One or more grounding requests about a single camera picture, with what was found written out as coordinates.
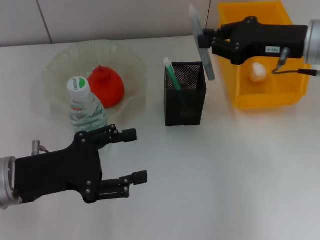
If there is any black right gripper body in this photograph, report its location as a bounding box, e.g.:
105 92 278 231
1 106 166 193
229 16 309 66

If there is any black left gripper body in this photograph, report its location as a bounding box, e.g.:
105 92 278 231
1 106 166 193
14 130 104 205

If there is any grey marker pen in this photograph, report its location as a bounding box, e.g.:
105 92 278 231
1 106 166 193
188 2 216 81

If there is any white paper ball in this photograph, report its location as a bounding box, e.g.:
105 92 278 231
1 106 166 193
248 62 269 84

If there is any clear green-label water bottle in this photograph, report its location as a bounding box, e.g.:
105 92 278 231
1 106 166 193
66 76 110 150

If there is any red-orange fruit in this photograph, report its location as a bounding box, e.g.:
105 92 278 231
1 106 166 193
87 64 126 109

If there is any green utility knife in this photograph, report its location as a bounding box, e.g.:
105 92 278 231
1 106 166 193
163 56 182 91

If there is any black mesh pen holder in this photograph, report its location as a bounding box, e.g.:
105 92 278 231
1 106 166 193
164 61 208 127

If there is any translucent green fruit plate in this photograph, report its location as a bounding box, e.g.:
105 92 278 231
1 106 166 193
43 39 149 126

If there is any yellow plastic bin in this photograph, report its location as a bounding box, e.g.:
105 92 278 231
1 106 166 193
216 1 313 110

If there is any right arm cable with plug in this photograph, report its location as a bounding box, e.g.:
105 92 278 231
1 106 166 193
271 47 320 77

